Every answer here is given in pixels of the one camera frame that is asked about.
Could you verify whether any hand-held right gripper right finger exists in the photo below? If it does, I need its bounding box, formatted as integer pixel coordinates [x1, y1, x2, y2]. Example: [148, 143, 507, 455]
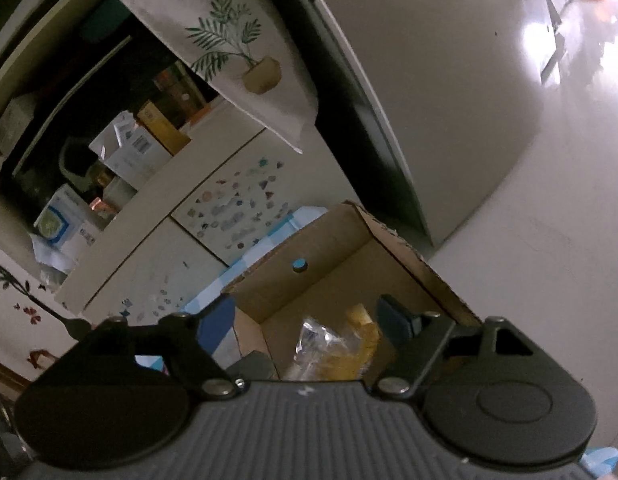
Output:
[371, 295, 532, 398]

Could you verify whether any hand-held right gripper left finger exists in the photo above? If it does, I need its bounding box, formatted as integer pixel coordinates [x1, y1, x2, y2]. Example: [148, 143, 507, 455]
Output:
[49, 295, 250, 402]

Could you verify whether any yellow snack packet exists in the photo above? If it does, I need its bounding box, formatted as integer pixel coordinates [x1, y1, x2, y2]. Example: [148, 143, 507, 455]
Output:
[346, 304, 385, 378]

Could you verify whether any silver snack packet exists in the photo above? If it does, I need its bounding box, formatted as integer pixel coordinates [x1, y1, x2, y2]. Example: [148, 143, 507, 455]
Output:
[295, 316, 350, 367]

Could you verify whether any cardboard box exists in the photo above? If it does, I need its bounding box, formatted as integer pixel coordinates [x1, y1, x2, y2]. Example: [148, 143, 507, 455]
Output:
[221, 200, 482, 381]

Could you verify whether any cream cabinet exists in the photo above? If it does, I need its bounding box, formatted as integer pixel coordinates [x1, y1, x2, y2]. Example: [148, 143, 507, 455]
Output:
[0, 0, 370, 321]

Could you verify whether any orange packet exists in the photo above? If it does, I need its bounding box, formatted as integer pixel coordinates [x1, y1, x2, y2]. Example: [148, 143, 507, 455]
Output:
[89, 197, 120, 218]

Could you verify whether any white and blue box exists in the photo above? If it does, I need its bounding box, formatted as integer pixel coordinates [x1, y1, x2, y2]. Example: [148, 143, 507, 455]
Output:
[34, 183, 102, 261]

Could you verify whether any white and green open box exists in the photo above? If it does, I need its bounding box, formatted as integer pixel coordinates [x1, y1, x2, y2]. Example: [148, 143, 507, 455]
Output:
[89, 112, 172, 191]

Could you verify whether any yellow-orange box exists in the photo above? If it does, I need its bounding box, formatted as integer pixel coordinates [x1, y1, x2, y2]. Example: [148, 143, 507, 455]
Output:
[136, 100, 190, 156]

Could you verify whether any silver refrigerator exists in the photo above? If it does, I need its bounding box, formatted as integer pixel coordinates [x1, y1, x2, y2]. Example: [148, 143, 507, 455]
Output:
[274, 0, 560, 248]

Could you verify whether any plant print curtain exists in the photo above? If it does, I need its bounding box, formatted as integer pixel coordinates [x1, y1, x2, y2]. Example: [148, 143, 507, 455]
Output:
[84, 0, 320, 155]

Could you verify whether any plant vase wall sticker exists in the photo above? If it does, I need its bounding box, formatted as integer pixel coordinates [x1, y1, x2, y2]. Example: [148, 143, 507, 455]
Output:
[0, 255, 92, 341]

